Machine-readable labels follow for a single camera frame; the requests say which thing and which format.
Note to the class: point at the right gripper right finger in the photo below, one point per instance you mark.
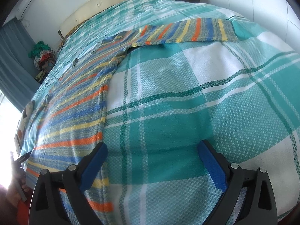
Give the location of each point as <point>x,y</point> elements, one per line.
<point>259,205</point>

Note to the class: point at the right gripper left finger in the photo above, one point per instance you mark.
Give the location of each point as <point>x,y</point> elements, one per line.
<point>47,205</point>

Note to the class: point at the striped knit sweater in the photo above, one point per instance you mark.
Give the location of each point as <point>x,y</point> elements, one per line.
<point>141,93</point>

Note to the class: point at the pile of colourful clothes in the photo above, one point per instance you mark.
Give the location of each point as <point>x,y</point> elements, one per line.
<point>44,58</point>

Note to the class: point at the left hand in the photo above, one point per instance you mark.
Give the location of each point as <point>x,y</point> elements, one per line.
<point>12,195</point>

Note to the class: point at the patterned cushion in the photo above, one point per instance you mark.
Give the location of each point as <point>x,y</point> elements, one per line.
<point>19,135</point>

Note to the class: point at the blue curtain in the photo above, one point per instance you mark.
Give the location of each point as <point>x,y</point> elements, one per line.
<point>18,83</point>

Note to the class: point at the teal plaid bedspread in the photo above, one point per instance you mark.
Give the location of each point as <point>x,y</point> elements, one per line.
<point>255,116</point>

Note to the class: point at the cream padded headboard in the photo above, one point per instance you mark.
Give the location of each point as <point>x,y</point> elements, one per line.
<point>85,12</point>

